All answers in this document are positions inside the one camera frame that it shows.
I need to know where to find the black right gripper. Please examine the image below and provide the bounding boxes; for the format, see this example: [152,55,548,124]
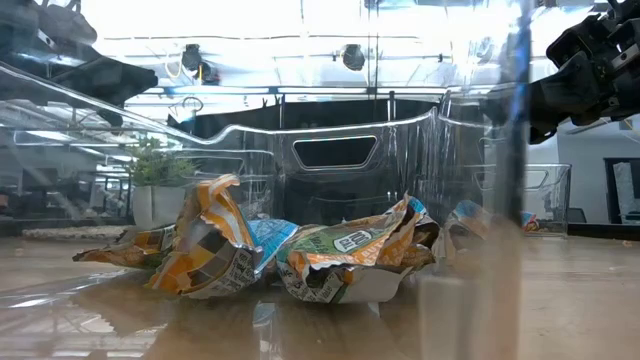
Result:
[529,0,640,145]

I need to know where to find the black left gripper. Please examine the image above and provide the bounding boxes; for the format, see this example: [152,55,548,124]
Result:
[0,44,159,129]

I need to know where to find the blue granola bar red ends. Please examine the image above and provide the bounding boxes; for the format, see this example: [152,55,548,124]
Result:
[521,211,542,235]

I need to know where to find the blue foil granola bar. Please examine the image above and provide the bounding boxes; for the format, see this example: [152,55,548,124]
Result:
[448,198,495,239]

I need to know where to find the blue orange granola bar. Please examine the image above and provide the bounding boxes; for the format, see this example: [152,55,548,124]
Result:
[394,195,442,274]
[276,194,426,305]
[247,218,301,274]
[147,173,266,300]

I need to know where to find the clear plastic storage bin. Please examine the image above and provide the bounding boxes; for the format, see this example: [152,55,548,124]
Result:
[164,147,277,224]
[0,0,531,360]
[449,162,573,237]

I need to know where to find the small green plant white pot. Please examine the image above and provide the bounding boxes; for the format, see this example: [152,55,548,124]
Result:
[128,137,197,231]

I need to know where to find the round wicker basket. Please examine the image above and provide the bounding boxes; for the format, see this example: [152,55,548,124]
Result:
[22,224,132,241]

